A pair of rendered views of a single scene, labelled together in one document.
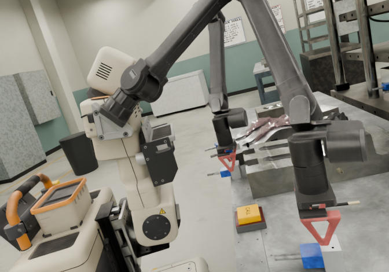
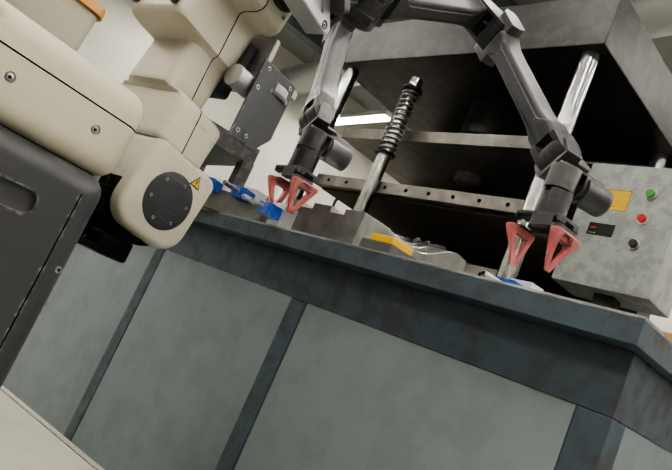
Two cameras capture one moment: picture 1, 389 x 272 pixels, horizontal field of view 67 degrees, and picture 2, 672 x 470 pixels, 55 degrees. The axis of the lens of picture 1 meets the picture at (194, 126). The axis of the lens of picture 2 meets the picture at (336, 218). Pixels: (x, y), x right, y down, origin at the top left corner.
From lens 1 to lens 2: 1.11 m
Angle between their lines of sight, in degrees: 54
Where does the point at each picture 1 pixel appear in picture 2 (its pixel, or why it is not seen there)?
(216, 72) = (332, 80)
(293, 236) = not seen: hidden behind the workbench
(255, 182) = (365, 230)
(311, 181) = (565, 205)
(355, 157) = (603, 203)
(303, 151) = (574, 175)
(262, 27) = (526, 72)
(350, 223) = not seen: hidden behind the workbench
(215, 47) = (338, 54)
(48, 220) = not seen: outside the picture
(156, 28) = not seen: outside the picture
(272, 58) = (538, 99)
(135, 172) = (199, 89)
